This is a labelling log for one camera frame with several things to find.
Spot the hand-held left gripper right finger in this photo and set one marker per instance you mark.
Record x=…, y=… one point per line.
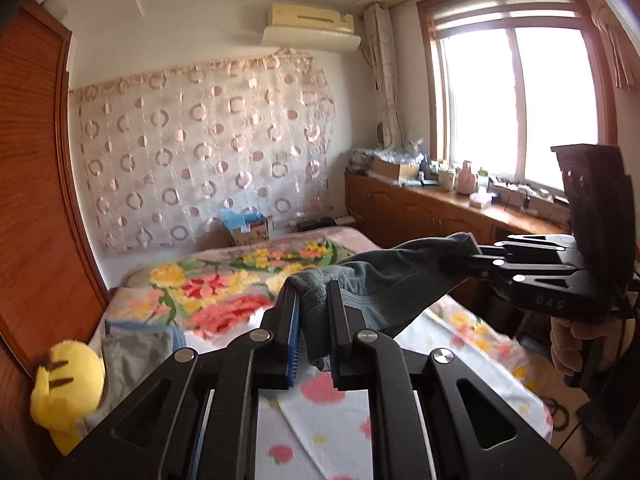
x=335, y=340

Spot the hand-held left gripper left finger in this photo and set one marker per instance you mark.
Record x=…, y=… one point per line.
x=292, y=340

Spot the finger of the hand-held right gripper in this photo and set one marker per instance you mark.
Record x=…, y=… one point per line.
x=540, y=272
x=540, y=249

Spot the blue-grey shorts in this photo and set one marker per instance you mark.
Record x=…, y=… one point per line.
x=390, y=280

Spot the folded olive pants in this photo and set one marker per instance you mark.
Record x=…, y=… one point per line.
x=135, y=365

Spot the person's right hand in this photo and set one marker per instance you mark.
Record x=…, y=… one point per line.
x=565, y=342

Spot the tissue box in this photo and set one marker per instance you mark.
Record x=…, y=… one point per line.
x=480, y=201

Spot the fruit-print bed sheet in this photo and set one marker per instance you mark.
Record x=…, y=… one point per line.
x=320, y=435

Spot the pink bottle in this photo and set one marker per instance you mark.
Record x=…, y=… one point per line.
x=466, y=179

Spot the floral blanket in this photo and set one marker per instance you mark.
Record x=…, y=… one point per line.
x=210, y=280

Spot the small cardboard box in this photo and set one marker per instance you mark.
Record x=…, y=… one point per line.
x=250, y=234

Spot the white jar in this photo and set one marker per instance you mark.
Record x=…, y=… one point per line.
x=447, y=180

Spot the wooden-framed window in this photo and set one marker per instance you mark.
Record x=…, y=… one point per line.
x=515, y=100

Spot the folded blue jeans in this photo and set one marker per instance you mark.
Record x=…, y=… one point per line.
x=150, y=332

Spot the flat cardboard box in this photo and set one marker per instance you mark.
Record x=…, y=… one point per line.
x=395, y=169

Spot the patterned window curtain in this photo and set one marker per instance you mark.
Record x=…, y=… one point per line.
x=617, y=45
x=385, y=75

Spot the pile of plastic-wrapped clutter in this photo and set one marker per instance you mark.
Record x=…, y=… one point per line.
x=385, y=152

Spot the yellow plush toy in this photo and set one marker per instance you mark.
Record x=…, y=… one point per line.
x=65, y=385

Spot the wooden slatted wardrobe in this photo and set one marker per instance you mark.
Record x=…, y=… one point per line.
x=35, y=185

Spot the circle-patterned wall curtain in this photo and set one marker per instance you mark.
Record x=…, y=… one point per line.
x=200, y=150

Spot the wall air conditioner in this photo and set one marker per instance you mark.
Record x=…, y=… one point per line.
x=310, y=27

